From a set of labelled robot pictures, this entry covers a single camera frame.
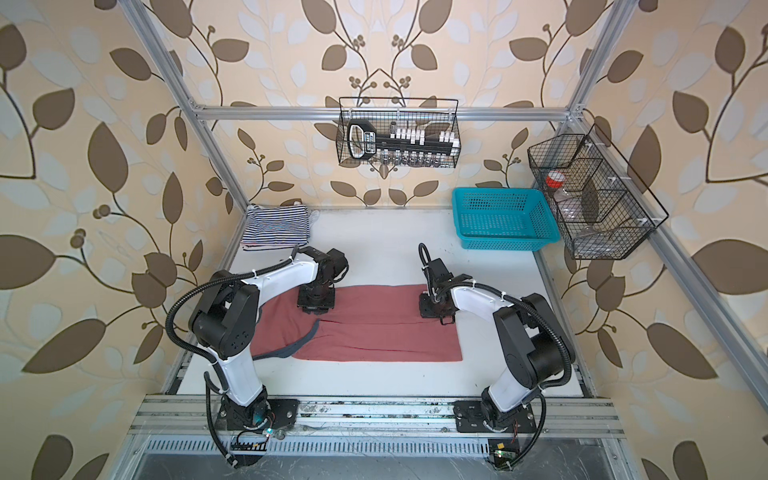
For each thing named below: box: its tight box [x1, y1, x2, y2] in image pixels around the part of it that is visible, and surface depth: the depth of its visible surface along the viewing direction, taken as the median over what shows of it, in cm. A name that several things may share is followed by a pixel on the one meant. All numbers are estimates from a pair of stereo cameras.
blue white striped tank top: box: [240, 202, 310, 251], surface depth 110 cm
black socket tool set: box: [347, 119, 460, 167], surface depth 85 cm
